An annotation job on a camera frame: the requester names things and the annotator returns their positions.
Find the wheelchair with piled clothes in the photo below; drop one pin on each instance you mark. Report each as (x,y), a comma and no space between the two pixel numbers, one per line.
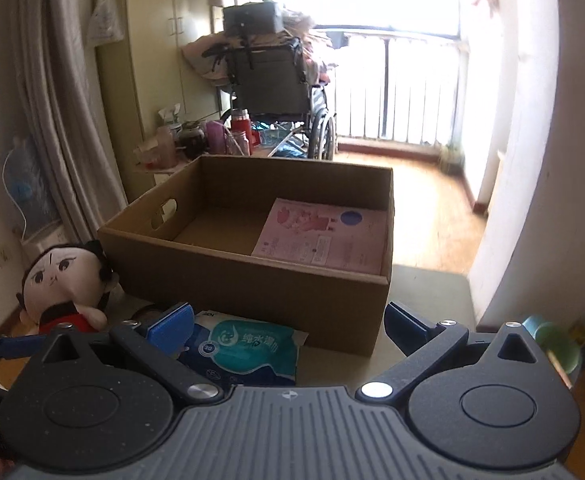
(274,65)

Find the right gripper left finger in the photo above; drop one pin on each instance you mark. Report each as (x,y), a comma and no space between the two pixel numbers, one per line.
(153,347)

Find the brown cardboard box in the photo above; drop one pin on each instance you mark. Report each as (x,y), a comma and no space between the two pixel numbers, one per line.
(191,238)

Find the water dispenser with blue bottle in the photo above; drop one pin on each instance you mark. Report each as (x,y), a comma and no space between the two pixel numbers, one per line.
(37,222)

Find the plush doll red shirt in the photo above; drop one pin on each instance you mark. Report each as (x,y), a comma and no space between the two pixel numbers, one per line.
(68,283)

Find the pink booklet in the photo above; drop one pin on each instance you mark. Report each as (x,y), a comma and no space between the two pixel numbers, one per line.
(332,237)

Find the white plastic bag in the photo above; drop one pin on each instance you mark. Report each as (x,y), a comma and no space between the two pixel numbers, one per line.
(105,25)

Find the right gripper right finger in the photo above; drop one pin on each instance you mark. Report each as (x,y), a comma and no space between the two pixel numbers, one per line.
(427,346)

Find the green cup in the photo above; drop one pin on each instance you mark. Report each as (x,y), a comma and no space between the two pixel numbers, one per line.
(552,337)

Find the beige curtain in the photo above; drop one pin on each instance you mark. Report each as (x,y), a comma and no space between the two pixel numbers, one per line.
(59,92)

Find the blue white wet wipes pack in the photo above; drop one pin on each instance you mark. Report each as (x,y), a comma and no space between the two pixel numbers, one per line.
(232,351)

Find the cluttered side table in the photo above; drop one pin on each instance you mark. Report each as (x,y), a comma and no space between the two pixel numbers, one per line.
(216,137)

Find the red thermos bottle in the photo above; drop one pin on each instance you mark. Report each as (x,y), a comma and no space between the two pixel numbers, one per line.
(240,121)

